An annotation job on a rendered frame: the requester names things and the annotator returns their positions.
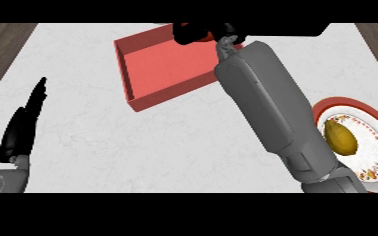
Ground red open box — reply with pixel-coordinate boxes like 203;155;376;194
114;23;246;113

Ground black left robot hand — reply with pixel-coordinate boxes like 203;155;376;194
0;76;51;165

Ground yellow lemon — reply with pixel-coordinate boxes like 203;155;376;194
322;119;361;157

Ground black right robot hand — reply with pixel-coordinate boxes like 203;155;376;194
172;23;249;46

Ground red-rimmed patterned white plate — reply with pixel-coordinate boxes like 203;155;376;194
312;96;378;185

